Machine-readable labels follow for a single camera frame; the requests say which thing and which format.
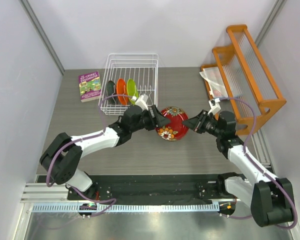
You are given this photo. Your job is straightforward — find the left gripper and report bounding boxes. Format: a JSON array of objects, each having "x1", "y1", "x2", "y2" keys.
[{"x1": 130, "y1": 105, "x2": 171, "y2": 133}]

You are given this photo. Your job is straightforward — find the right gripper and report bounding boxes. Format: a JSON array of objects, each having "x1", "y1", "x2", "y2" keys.
[{"x1": 182, "y1": 109, "x2": 223, "y2": 138}]

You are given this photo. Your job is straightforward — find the red floral plate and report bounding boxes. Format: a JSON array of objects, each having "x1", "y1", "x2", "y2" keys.
[{"x1": 156, "y1": 106, "x2": 189, "y2": 142}]

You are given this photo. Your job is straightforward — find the lime green plate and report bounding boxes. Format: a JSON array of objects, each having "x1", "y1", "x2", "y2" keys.
[{"x1": 126, "y1": 78, "x2": 139, "y2": 98}]

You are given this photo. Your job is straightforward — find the orange plate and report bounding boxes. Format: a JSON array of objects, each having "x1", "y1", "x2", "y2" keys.
[{"x1": 116, "y1": 78, "x2": 129, "y2": 105}]

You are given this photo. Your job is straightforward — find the dark teal plate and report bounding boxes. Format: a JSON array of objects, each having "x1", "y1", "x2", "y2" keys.
[{"x1": 106, "y1": 80, "x2": 118, "y2": 105}]

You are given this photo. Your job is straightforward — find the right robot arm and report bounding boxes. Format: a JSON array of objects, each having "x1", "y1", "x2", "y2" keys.
[{"x1": 182, "y1": 110, "x2": 298, "y2": 227}]

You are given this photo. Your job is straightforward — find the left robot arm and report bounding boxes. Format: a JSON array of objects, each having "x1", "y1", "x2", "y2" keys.
[{"x1": 39, "y1": 105, "x2": 171, "y2": 200}]

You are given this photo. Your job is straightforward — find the orange wooden shelf rack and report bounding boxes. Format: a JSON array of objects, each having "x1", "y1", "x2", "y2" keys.
[{"x1": 200, "y1": 24, "x2": 287, "y2": 135}]

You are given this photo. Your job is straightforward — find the plastic packets on shelf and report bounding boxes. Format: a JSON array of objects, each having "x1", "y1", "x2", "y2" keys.
[{"x1": 199, "y1": 66, "x2": 228, "y2": 99}]

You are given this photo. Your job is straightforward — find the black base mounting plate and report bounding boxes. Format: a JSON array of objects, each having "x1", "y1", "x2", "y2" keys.
[{"x1": 66, "y1": 174, "x2": 251, "y2": 202}]

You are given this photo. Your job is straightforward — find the purple children's book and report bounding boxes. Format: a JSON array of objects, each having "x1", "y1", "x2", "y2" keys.
[{"x1": 78, "y1": 71, "x2": 102, "y2": 103}]

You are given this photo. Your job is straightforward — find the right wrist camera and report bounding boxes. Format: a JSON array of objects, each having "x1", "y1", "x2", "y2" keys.
[{"x1": 208, "y1": 98, "x2": 221, "y2": 115}]

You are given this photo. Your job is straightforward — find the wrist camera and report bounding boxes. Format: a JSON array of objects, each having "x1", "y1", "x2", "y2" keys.
[
  {"x1": 131, "y1": 94, "x2": 149, "y2": 111},
  {"x1": 208, "y1": 98, "x2": 221, "y2": 115}
]

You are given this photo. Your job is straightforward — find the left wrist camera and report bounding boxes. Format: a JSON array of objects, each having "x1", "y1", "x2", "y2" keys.
[{"x1": 131, "y1": 94, "x2": 149, "y2": 111}]

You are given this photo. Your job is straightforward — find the white wire dish rack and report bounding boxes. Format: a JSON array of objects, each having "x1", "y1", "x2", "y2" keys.
[{"x1": 99, "y1": 53, "x2": 159, "y2": 116}]

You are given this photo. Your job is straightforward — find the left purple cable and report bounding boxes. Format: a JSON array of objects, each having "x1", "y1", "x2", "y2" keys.
[{"x1": 46, "y1": 94, "x2": 141, "y2": 221}]

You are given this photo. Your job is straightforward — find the slotted cable duct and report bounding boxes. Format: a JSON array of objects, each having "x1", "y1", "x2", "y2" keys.
[{"x1": 32, "y1": 202, "x2": 220, "y2": 213}]

